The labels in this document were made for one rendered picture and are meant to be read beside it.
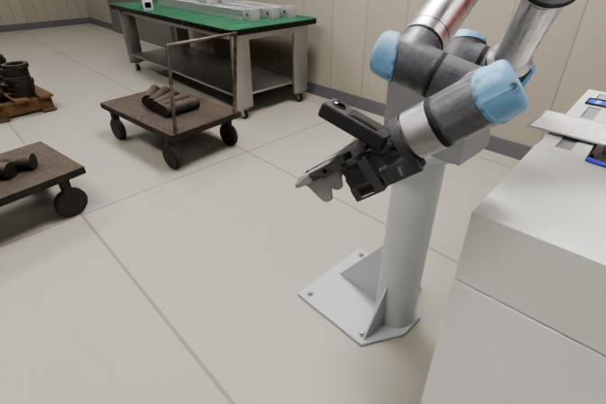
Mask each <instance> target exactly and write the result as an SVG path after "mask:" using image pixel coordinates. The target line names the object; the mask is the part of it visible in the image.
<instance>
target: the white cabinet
mask: <svg viewBox="0 0 606 404"><path fill-rule="evenodd" d="M420 404H606V355H604V354H602V353H599V352H597V351H595V350H593V349H592V348H590V347H588V346H586V345H585V344H582V343H580V342H578V341H576V340H574V339H573V338H571V337H569V336H567V335H564V334H562V333H560V332H558V331H556V330H555V329H554V328H552V327H550V326H547V325H545V324H543V323H541V322H539V321H537V320H536V319H534V318H532V317H529V316H527V315H525V314H524V313H522V312H520V311H518V310H516V309H515V308H512V307H510V306H508V305H506V304H504V303H502V302H500V301H498V300H497V299H495V298H493V297H491V296H489V295H487V294H485V293H483V292H481V291H479V290H477V289H475V288H473V287H471V286H469V285H467V284H465V283H463V282H462V281H460V280H458V279H456V278H454V281H453V285H452V288H451V291H450V295H449V299H448V301H447V305H446V309H445V314H444V318H443V322H442V325H441V328H440V332H439V336H438V338H437V342H436V348H435V351H434V355H433V359H432V362H431V365H430V369H429V373H428V376H427V382H426V385H425V388H424V392H423V396H422V399H421V402H420Z"/></svg>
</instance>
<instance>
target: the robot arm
mask: <svg viewBox="0 0 606 404"><path fill-rule="evenodd" d="M478 1H479V0H426V2H425V3H424V4H423V6H422V7H421V8H420V10H419V11H418V13H417V14H416V15H415V17H414V18H413V19H412V20H411V22H410V23H409V25H408V26H407V27H406V29H405V30H404V31H403V33H402V34H400V33H399V32H394V31H391V30H388V31H386V32H384V33H383V34H382V35H381V36H380V38H379V39H378V40H377V42H376V44H375V46H374V48H373V50H372V55H371V58H370V69H371V71H372V73H374V74H375V75H377V76H378V77H380V78H383V79H385V80H387V81H388V82H389V83H391V82H392V83H394V84H396V85H398V86H401V87H404V88H406V89H407V90H410V91H412V92H414V93H416V94H419V95H421V96H423V97H425V98H426V99H425V100H423V101H421V102H419V103H418V104H416V105H414V106H412V107H410V108H409V109H407V110H405V111H403V112H401V113H400V115H398V116H396V117H394V118H392V119H390V121H389V128H387V127H386V126H384V125H382V124H380V123H378V122H376V121H374V120H372V119H371V118H370V117H368V116H366V115H364V114H362V113H360V112H359V111H357V110H355V109H353V108H351V107H350V106H348V105H346V104H345V103H343V102H341V101H339V100H338V99H336V98H332V99H330V100H328V101H326V102H324V103H323V104H322V105H321V107H320V109H319V111H318V115H319V116H320V117H321V118H323V119H325V120H326V121H328V122H329V123H330V124H333V125H335V126H336V127H338V128H340V129H341V130H343V131H345V132H347V133H349V134H351V135H352V136H353V137H355V138H357V140H355V141H353V142H351V143H349V144H347V145H346V146H345V147H344V148H343V149H342V150H340V151H338V152H336V153H334V154H333V155H331V156H329V157H327V158H326V159H324V160H323V161H320V162H319V163H318V164H316V165H315V166H313V167H312V168H310V169H308V170H307V171H306V173H305V174H303V175H301V176H300V177H299V178H298V181H297V182H296V184H295V186H296V188H300V187H303V186H308V187H309V188H310V189H311V190H312V191H313V192H314V193H315V194H316V195H317V196H318V197H319V198H320V199H321V200H322V201H324V202H329V201H331V200H332V199H333V190H332V188H333V189H335V190H339V189H341V188H342V187H343V185H344V184H343V178H342V177H343V175H344V177H345V178H346V180H345V181H346V183H347V184H348V186H349V188H350V191H351V193H352V194H353V197H354V198H355V200H356V201H357V202H359V201H361V200H364V199H366V198H368V197H371V196H373V195H376V194H378V193H381V192H382V191H384V190H385V189H386V188H387V187H388V186H389V185H391V184H393V183H396V182H398V181H400V180H403V179H405V178H408V177H410V176H412V175H414V174H417V173H419V172H420V171H423V169H424V168H423V167H424V166H425V165H426V163H427V162H426V160H425V158H426V157H428V156H430V155H432V154H435V153H437V152H440V151H442V150H444V149H446V148H448V147H450V146H452V145H454V144H457V143H459V142H461V141H463V140H466V139H468V138H470V137H472V136H475V135H476V134H478V133H481V132H484V131H486V130H488V129H490V128H492V127H494V126H496V125H498V124H505V123H507V122H508V121H509V120H510V119H511V118H513V117H515V116H517V115H520V114H522V113H524V112H525V111H527V110H528V107H529V100H528V96H527V94H526V92H525V90H524V86H525V85H526V84H527V83H528V82H529V80H530V79H531V77H532V75H533V74H534V72H535V69H536V65H535V64H534V63H533V58H532V54H533V53H534V51H535V50H536V48H537V46H538V44H539V43H540V42H541V41H542V39H543V38H544V36H545V35H546V32H547V31H548V29H549V28H550V26H551V25H552V23H553V22H554V20H555V18H556V17H557V16H558V14H559V13H560V11H561V10H562V8H564V7H566V6H568V5H570V4H572V3H573V2H574V1H575V0H520V1H519V4H518V6H517V8H516V10H515V12H514V14H513V15H512V17H511V19H510V23H509V25H508V27H507V29H506V31H505V33H504V34H503V36H502V38H501V40H500V43H499V44H497V45H495V46H494V47H490V46H487V41H486V39H485V38H484V37H483V36H482V35H481V34H480V33H478V32H476V31H473V30H468V29H460V30H459V28H460V27H461V25H462V24H463V22H464V20H465V19H466V18H467V16H468V15H469V13H470V12H471V11H472V9H473V8H474V6H475V5H476V4H477V2H478ZM372 192H373V193H372ZM370 193H371V194H370ZM367 194H369V195H367ZM365 195H367V196H365ZM364 196H365V197H364Z"/></svg>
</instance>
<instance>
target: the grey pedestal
mask: <svg viewBox="0 0 606 404"><path fill-rule="evenodd" d="M425 160H426V162H427V163H426V165H425V166H424V167H423V168H424V169H423V171H420V172H419V173H417V174H414V175H412V176H410V177H408V178H405V179H403V180H400V181H398V182H396V183H393V184H391V191H390V203H389V210H388V217H387V224H386V230H385V237H384V244H383V246H382V247H380V248H379V249H377V250H375V251H374V252H372V253H367V252H366V251H364V250H362V249H361V248H359V249H358V250H357V251H355V252H353V253H352V254H351V255H349V256H348V257H347V258H345V259H344V260H342V261H341V262H339V263H338V264H337V265H336V266H335V267H333V268H332V269H331V270H329V271H328V272H326V273H325V274H324V275H322V276H321V277H319V278H318V279H317V280H315V281H314V282H312V283H311V284H309V285H308V286H307V287H305V288H304V289H303V290H301V291H300V292H299V293H298V296H299V297H300V298H302V299H303V300H304V301H305V302H307V303H308V304H309V305H310V306H311V307H312V308H313V309H315V310H316V311H317V312H318V313H320V314H321V315H322V316H323V317H325V318H326V319H327V320H329V321H330V322H331V323H332V324H334V325H335V326H336V327H338V328H339V329H340V330H341V331H342V332H344V333H345V334H346V335H348V336H349V337H350V338H351V339H353V340H354V341H355V342H356V343H357V344H358V345H360V346H365V345H368V344H375V343H379V342H383V341H387V340H390V339H394V338H398V337H402V336H404V335H405V334H406V333H407V332H408V331H409V330H410V329H411V328H412V327H413V326H414V325H415V324H416V323H417V322H418V321H419V319H420V315H421V293H422V286H421V285H420V284H421V280H422V276H423V271H424V267H425V262H426V258H427V250H428V246H429V242H430V237H431V233H432V229H433V224H434V220H435V215H436V208H437V203H438V199H439V195H440V190H441V186H442V182H443V177H444V173H445V165H446V164H453V163H450V162H448V161H443V160H440V159H438V158H436V157H433V156H428V157H426V158H425Z"/></svg>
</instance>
